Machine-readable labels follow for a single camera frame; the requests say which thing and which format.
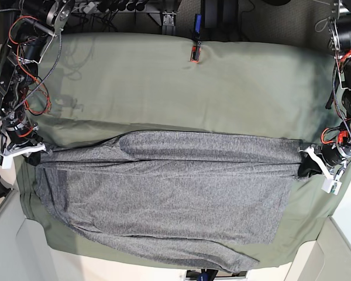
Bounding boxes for aluminium frame bracket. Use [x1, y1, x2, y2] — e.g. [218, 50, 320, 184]
[161, 12, 176, 28]

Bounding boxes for top red-black clamp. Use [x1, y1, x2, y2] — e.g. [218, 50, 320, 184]
[190, 41, 201, 63]

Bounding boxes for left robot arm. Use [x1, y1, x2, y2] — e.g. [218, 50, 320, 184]
[298, 1, 351, 179]

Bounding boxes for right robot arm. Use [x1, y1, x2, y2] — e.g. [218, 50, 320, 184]
[0, 1, 75, 169]

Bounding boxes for bottom orange-black clamp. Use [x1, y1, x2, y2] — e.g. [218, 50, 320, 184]
[196, 269, 218, 281]

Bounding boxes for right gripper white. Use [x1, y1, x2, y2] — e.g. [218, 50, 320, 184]
[2, 143, 53, 167]

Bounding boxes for green table cloth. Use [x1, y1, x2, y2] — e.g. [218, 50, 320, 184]
[0, 32, 351, 269]

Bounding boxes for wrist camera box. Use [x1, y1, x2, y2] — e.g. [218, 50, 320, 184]
[322, 179, 342, 195]
[0, 152, 13, 169]

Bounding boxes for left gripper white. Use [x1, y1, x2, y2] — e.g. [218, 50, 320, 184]
[298, 147, 333, 179]

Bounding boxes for grey long-sleeve T-shirt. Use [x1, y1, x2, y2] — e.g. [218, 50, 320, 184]
[36, 131, 301, 272]

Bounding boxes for blue clamp handle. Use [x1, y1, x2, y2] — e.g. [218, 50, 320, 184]
[192, 13, 202, 41]

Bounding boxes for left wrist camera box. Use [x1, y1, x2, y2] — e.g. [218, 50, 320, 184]
[322, 179, 342, 195]

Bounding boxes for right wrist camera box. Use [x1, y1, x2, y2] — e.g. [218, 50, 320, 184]
[0, 152, 13, 169]

